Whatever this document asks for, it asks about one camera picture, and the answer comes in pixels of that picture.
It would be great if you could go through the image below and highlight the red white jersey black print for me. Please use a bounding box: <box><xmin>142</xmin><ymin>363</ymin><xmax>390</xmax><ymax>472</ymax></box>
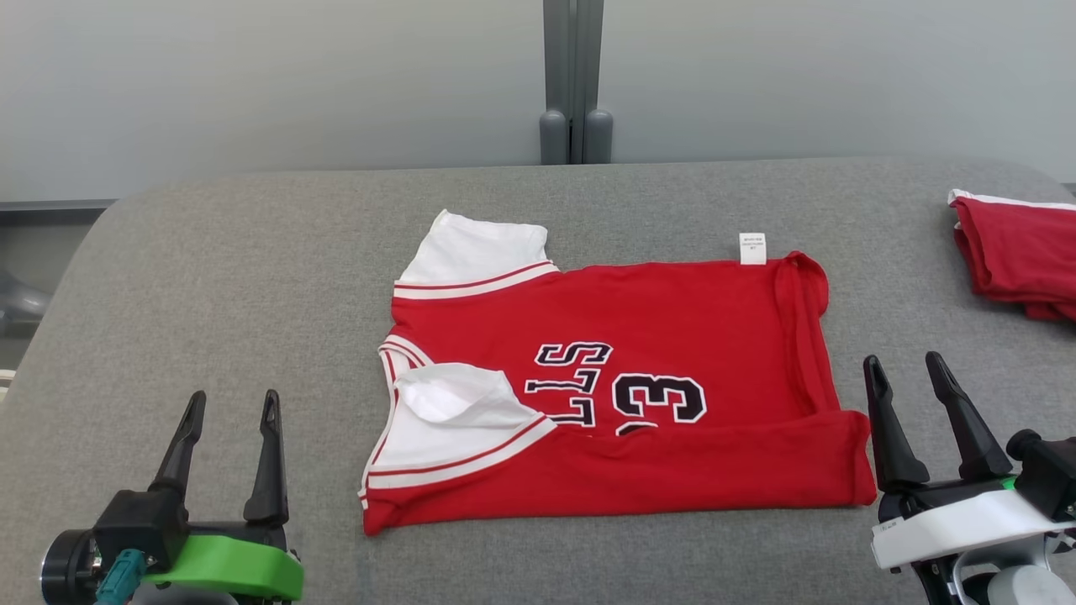
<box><xmin>359</xmin><ymin>208</ymin><xmax>879</xmax><ymax>537</ymax></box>

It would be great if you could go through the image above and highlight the grey wall post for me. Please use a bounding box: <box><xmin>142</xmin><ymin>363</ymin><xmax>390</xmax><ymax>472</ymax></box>
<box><xmin>538</xmin><ymin>0</ymin><xmax>614</xmax><ymax>166</ymax></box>

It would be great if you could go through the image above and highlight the grey metal frame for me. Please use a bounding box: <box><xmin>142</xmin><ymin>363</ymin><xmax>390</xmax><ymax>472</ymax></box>
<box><xmin>0</xmin><ymin>199</ymin><xmax>119</xmax><ymax>337</ymax></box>

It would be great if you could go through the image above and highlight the red garment white hem band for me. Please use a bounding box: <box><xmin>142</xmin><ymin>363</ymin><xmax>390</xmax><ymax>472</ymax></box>
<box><xmin>947</xmin><ymin>188</ymin><xmax>1076</xmax><ymax>324</ymax></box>

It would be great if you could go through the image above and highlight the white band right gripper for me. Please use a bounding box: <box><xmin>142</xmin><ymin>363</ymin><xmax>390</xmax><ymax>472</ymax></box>
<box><xmin>863</xmin><ymin>350</ymin><xmax>1076</xmax><ymax>573</ymax></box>

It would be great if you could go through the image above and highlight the teal left camera connector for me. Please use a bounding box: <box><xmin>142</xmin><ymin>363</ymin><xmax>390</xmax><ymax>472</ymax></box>
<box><xmin>94</xmin><ymin>548</ymin><xmax>149</xmax><ymax>605</ymax></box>

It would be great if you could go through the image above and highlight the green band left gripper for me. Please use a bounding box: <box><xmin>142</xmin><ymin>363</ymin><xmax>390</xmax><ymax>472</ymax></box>
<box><xmin>141</xmin><ymin>388</ymin><xmax>305</xmax><ymax>602</ymax></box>

